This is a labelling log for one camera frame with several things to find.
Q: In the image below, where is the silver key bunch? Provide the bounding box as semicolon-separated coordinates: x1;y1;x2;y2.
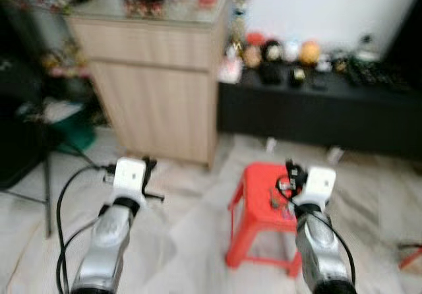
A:
269;190;297;211

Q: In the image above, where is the red plastic stool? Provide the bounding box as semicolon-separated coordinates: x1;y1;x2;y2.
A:
225;162;315;279

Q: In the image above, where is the black low bench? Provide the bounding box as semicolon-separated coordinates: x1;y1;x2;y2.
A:
217;69;422;161

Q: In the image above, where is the light wooden cabinet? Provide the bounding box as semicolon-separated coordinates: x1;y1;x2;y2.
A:
66;0;233;170

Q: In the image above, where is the green waste bin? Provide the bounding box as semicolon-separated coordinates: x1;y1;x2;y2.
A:
26;100;98;154

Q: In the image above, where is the black tape dispenser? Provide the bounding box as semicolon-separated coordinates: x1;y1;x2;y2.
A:
290;67;307;88

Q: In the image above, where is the small panda plush toy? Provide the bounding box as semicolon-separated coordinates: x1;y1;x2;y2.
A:
316;55;332;73

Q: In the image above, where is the small black plush toy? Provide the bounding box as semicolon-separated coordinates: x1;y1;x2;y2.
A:
332;55;349;74

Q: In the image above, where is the pink tissue box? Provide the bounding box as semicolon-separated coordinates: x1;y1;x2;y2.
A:
219;55;243;85

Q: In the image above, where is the orange round plush toy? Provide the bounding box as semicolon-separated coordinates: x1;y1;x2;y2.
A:
299;40;322;67

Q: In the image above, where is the white round plush toy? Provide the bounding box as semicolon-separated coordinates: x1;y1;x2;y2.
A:
282;40;301;63

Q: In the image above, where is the black mouse plush toy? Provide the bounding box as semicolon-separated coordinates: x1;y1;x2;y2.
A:
261;39;284;64

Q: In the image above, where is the black folding chair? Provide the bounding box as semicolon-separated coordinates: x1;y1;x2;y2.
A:
0;57;100;239

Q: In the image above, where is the dark glass display cabinet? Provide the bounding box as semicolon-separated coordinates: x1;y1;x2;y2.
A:
0;0;100;120

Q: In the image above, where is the black television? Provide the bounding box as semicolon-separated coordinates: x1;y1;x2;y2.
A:
386;0;422;77

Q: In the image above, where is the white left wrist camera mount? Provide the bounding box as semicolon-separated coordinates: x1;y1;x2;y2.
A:
111;157;148;207

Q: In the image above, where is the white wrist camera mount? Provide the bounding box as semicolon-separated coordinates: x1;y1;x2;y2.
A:
111;157;148;207
298;166;338;210

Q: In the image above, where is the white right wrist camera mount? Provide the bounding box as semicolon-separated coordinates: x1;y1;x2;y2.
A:
298;166;338;210

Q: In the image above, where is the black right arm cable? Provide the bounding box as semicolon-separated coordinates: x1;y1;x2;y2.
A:
274;174;357;288

